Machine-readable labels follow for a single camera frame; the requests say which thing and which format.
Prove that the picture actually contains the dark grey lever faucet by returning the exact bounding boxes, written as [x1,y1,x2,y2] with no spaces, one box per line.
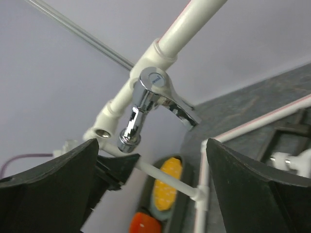
[257,108,311,163]

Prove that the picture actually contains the orange plastic cup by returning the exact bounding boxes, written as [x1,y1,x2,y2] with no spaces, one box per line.
[129,212,161,233]

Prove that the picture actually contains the grey plate under orange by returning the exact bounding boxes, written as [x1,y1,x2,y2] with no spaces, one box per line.
[149,195,173,221]

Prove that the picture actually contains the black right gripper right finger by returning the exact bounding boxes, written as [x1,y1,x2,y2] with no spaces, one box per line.
[206,138,311,233]

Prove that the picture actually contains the orange dotted plate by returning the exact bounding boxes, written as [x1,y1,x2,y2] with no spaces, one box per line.
[153,157,183,211]

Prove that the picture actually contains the white plastic faucet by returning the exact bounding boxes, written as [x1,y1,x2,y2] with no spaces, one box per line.
[267,149,311,178]

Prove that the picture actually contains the chrome metal faucet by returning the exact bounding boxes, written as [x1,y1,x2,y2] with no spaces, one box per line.
[117,67,201,153]

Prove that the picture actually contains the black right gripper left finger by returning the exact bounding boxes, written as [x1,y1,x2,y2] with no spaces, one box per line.
[0,139,99,233]

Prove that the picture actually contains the dark grey tray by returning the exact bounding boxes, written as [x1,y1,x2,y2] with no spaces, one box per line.
[137,154,193,233]

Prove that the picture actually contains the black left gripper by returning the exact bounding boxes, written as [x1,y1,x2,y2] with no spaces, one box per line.
[85,154,140,218]

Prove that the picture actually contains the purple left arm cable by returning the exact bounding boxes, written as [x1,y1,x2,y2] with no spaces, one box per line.
[0,152,54,180]

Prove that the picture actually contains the white PVC pipe frame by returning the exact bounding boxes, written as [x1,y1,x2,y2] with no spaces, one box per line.
[83,0,311,233]

